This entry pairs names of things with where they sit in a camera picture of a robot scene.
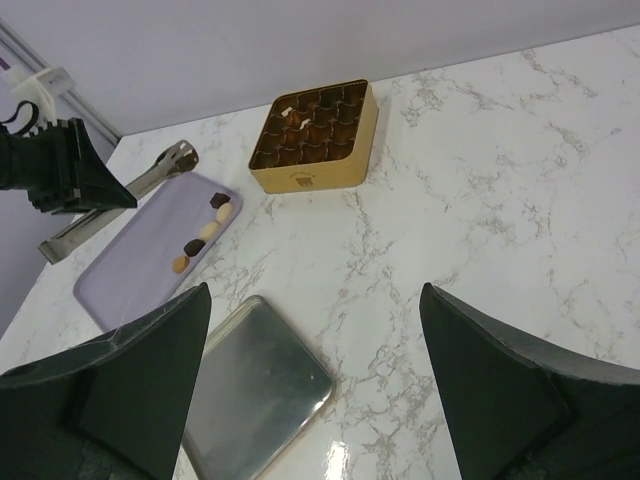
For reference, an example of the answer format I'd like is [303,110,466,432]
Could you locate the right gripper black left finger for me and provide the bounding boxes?
[1,284,211,479]

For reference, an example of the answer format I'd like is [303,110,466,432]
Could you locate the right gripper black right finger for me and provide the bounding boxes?
[419,283,639,479]

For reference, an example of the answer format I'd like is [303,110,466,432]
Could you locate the gold chocolate tin box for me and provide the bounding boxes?
[248,79,379,194]

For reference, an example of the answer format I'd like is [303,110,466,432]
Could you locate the dark metal tin lid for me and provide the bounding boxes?
[182,295,335,479]

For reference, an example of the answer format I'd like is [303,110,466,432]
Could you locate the cream oval chocolate top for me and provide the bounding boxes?
[216,202,234,224]

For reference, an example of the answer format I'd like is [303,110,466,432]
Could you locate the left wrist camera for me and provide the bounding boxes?
[2,65,75,125]

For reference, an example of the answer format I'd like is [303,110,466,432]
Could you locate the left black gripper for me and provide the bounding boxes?
[1,118,137,214]

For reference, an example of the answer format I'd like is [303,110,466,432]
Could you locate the metal tongs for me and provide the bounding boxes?
[38,139,201,264]

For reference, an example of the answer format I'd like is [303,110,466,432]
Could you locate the dark oval chocolate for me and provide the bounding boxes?
[183,238,206,258]

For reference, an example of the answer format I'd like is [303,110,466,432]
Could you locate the tan round chocolate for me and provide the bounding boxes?
[172,255,190,274]

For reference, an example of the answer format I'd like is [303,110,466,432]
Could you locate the cream oval chocolate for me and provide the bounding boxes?
[216,202,234,224]
[199,221,221,243]

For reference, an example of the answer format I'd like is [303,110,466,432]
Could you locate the lilac plastic tray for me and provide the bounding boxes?
[73,173,243,332]

